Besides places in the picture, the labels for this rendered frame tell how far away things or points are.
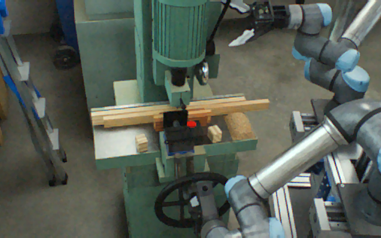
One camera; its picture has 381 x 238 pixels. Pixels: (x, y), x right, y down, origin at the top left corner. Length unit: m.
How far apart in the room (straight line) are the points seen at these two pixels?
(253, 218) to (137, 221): 0.80
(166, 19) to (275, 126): 1.87
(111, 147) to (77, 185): 1.11
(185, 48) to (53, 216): 1.46
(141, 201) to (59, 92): 1.75
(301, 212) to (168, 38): 1.31
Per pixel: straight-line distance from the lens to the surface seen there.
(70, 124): 3.01
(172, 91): 1.50
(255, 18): 1.33
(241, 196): 1.15
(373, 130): 1.05
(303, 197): 2.37
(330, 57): 1.44
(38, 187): 2.67
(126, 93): 1.93
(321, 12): 1.43
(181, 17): 1.30
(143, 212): 1.77
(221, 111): 1.66
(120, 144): 1.55
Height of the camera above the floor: 1.99
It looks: 41 degrees down
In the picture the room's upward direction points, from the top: 4 degrees clockwise
